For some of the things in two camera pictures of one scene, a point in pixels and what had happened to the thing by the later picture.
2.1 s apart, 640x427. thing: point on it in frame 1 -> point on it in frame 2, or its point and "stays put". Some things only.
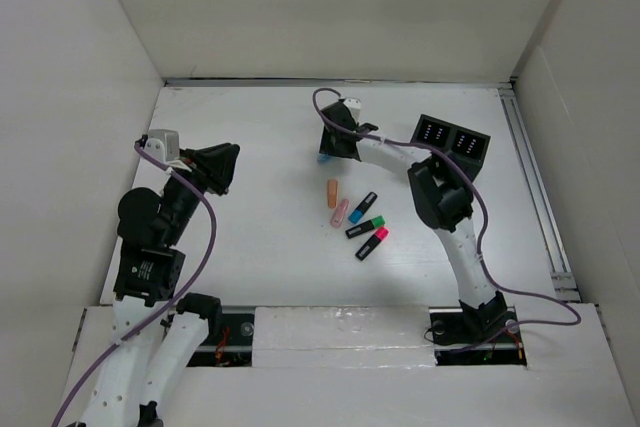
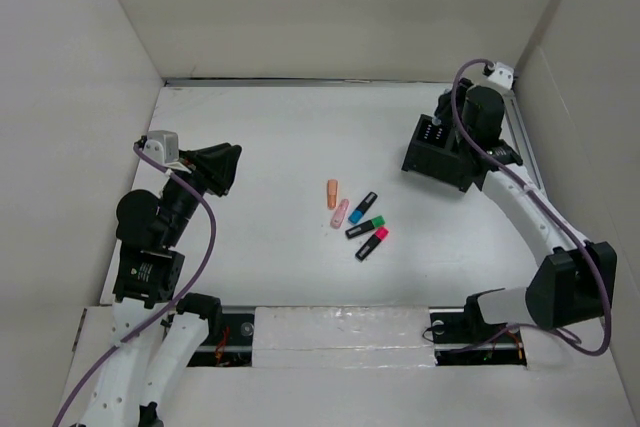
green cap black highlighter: [367, 226] stays put
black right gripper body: [329, 143] -> [444, 112]
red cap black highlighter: [380, 234] stays put
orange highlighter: [333, 193] stays put
